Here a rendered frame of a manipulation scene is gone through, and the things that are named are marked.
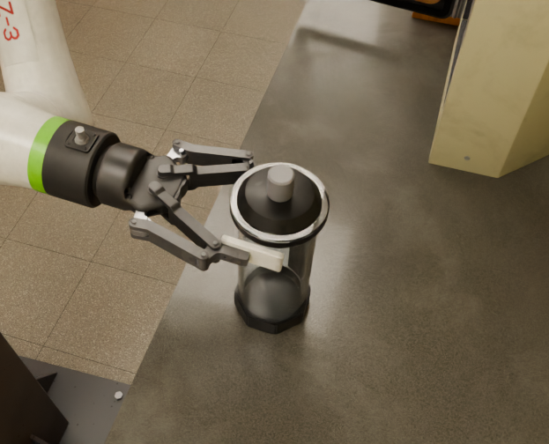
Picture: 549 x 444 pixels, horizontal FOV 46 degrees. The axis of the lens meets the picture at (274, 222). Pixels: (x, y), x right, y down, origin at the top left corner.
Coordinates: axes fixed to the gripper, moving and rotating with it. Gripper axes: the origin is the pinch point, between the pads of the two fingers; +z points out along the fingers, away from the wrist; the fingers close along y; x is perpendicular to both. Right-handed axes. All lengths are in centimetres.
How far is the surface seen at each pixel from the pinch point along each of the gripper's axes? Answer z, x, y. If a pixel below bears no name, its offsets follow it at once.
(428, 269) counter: 20.9, 16.8, 11.5
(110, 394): -40, 115, 9
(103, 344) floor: -49, 117, 22
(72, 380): -52, 116, 9
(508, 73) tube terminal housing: 22.7, -3.6, 31.5
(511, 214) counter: 31.3, 15.8, 24.9
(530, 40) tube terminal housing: 23.3, -9.2, 31.5
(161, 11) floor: -95, 122, 175
